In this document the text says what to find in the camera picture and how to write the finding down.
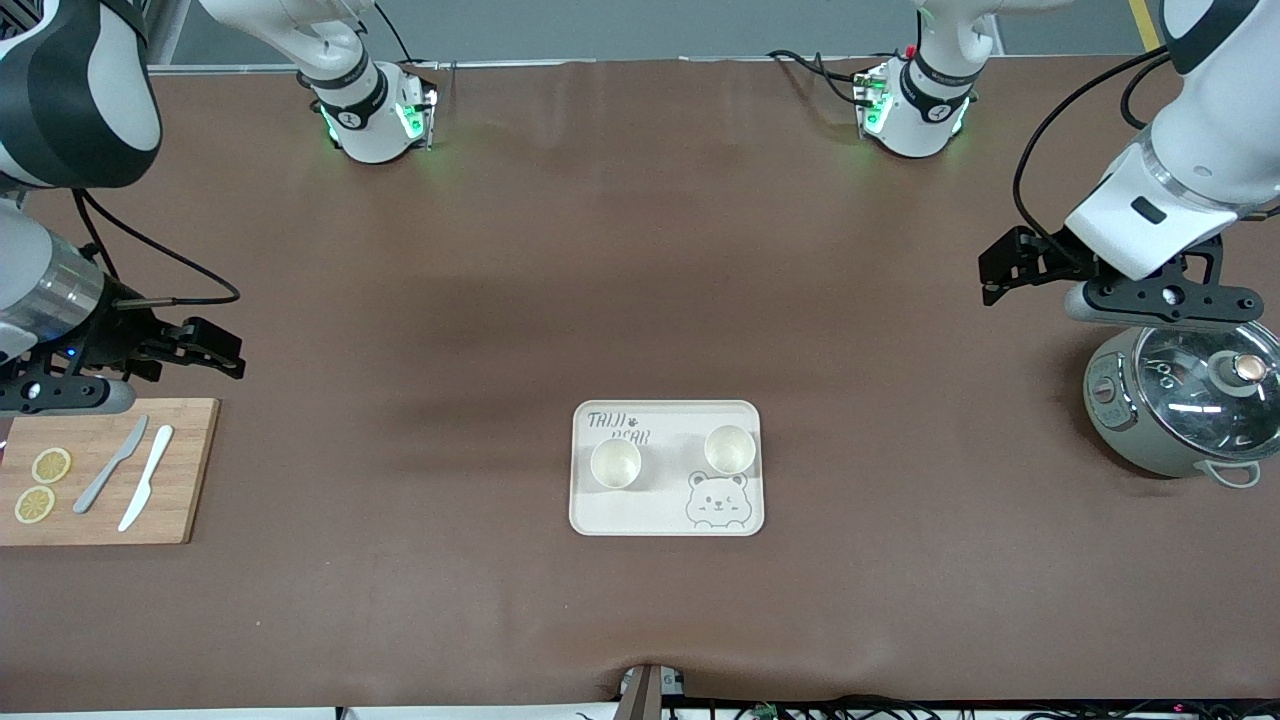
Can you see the glass pot lid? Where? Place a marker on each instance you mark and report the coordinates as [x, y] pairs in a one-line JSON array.
[[1200, 400]]

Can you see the cream bear print tray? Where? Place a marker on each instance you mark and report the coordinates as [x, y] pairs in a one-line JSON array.
[[660, 510]]

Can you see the white plastic knife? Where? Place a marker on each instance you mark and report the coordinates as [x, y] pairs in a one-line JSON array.
[[147, 478]]

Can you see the yellow lemon slice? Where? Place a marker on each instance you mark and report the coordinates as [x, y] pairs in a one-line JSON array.
[[51, 465], [35, 504]]

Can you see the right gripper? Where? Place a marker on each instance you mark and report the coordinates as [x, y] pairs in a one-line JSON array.
[[112, 338]]

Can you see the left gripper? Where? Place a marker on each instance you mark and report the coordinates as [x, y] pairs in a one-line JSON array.
[[1052, 257]]

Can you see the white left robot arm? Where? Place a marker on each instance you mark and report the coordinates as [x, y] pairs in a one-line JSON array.
[[1220, 130]]

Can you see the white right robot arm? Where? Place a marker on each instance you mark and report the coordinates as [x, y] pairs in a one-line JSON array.
[[80, 90]]

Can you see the bamboo cutting board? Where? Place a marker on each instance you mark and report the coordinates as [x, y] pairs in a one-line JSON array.
[[190, 470]]

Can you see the white IKEA cup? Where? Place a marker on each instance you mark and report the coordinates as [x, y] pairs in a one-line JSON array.
[[615, 464], [728, 449]]

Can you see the grey plastic knife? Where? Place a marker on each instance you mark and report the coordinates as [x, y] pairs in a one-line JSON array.
[[108, 468]]

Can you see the grey electric cooking pot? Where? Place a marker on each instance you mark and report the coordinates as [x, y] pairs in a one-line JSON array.
[[1130, 430]]

